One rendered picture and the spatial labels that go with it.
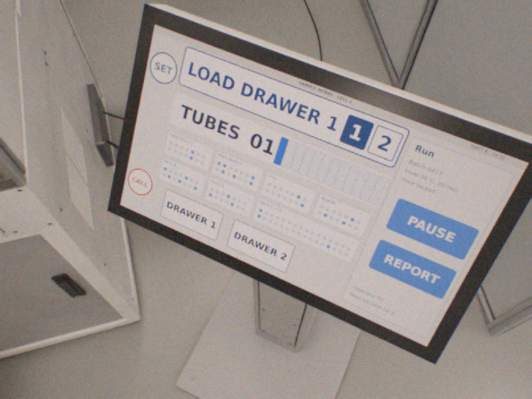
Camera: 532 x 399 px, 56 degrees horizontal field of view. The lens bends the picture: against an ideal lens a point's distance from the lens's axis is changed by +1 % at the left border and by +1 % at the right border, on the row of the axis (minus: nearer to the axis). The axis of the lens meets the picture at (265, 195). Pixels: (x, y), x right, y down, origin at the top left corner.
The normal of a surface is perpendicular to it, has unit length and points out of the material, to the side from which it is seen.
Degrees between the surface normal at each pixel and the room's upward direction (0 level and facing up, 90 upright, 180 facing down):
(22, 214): 90
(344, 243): 50
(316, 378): 5
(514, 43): 90
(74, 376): 0
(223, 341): 5
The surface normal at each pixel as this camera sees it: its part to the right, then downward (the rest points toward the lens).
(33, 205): 0.27, 0.85
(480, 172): -0.33, 0.31
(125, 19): 0.00, -0.47
